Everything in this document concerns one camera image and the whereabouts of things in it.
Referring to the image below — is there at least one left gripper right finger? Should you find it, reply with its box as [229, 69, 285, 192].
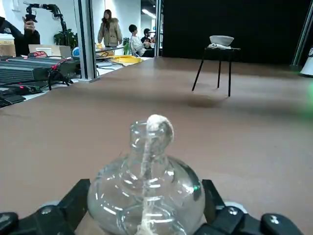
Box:
[193, 179, 313, 235]

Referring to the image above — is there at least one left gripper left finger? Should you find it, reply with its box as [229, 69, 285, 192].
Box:
[0, 178, 91, 235]

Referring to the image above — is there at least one glass alcohol lamp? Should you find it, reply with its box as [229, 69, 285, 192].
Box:
[87, 114, 206, 235]

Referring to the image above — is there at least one white crucible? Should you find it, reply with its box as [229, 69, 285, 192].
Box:
[209, 35, 235, 47]

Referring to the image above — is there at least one grey hub with plugs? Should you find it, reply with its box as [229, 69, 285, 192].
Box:
[4, 84, 44, 96]

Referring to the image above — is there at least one black finned metal box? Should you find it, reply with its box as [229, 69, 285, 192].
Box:
[7, 56, 82, 76]
[0, 60, 62, 86]

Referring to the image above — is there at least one orange and black tool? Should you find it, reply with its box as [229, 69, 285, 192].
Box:
[27, 50, 47, 59]

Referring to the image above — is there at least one flat cardboard box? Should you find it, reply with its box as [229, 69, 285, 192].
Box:
[28, 44, 72, 59]

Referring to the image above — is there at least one yellow bag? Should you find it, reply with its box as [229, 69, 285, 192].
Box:
[109, 55, 144, 66]

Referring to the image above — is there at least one person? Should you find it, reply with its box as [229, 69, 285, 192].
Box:
[0, 14, 42, 57]
[128, 23, 149, 57]
[140, 28, 157, 51]
[97, 9, 123, 49]

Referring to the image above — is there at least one green potted plant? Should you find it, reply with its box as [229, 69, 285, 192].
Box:
[53, 28, 79, 47]

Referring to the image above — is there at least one aluminium frame post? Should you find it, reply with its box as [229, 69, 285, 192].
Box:
[154, 0, 164, 58]
[72, 0, 101, 83]
[290, 0, 313, 69]

